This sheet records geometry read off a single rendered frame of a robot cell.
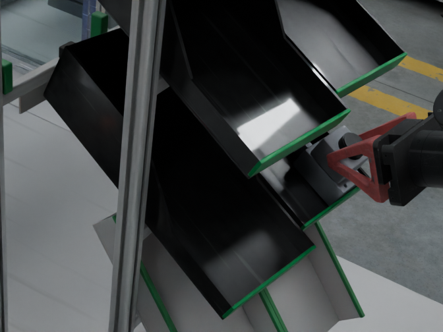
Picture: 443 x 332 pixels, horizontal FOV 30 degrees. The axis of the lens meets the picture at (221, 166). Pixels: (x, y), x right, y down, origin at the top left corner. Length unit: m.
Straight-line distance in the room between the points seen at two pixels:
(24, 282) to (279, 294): 0.42
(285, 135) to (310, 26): 0.17
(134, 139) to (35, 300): 0.58
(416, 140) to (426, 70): 3.24
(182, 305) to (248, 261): 0.12
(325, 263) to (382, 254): 1.77
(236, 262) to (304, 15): 0.26
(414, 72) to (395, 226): 1.24
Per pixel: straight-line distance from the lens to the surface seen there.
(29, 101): 0.88
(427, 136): 0.83
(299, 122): 0.73
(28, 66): 1.76
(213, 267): 0.79
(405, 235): 2.93
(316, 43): 0.84
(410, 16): 4.64
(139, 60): 0.67
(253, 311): 0.94
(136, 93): 0.68
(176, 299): 0.89
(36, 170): 1.49
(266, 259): 0.82
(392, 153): 0.81
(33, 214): 1.39
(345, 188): 0.91
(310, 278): 1.06
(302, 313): 1.04
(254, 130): 0.70
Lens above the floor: 1.73
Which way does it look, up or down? 34 degrees down
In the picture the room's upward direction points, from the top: 9 degrees clockwise
